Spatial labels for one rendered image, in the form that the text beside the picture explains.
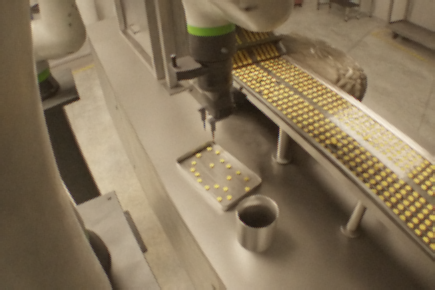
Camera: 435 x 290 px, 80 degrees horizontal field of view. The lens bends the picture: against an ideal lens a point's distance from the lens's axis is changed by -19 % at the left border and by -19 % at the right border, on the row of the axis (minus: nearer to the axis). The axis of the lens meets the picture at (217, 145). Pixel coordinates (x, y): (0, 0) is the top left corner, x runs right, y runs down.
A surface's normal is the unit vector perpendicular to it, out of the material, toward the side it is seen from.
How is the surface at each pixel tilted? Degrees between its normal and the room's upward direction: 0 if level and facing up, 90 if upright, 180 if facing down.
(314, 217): 0
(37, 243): 91
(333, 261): 0
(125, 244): 0
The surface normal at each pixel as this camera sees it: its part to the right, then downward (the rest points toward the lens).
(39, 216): 0.94, 0.23
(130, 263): -0.05, -0.75
